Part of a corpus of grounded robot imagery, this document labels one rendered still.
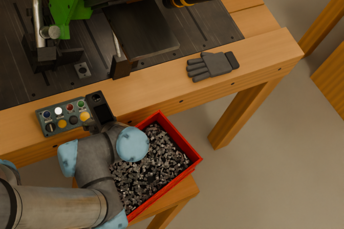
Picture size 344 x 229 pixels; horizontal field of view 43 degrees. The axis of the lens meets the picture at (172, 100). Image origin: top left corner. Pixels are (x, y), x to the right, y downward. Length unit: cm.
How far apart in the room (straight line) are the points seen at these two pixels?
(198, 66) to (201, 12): 27
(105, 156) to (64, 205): 22
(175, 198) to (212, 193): 93
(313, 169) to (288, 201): 26
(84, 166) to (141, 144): 13
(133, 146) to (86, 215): 20
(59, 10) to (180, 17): 52
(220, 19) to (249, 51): 17
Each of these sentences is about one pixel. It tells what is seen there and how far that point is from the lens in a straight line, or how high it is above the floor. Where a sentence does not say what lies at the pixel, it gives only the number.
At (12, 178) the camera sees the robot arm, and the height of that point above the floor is 118.
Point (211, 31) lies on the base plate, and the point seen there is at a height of 90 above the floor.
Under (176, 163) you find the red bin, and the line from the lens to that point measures 140.
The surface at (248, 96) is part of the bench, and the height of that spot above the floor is 56.
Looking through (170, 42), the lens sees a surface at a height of 113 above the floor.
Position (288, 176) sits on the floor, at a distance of 257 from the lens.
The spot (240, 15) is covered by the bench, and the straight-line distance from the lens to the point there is 180.
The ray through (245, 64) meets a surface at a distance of 164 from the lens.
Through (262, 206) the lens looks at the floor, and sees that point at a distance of 244.
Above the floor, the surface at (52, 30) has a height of 109.
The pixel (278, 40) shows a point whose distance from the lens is 177.
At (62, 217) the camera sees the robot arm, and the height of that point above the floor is 138.
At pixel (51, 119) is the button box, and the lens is 135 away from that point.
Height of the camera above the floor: 214
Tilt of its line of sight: 58 degrees down
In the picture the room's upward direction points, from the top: 24 degrees clockwise
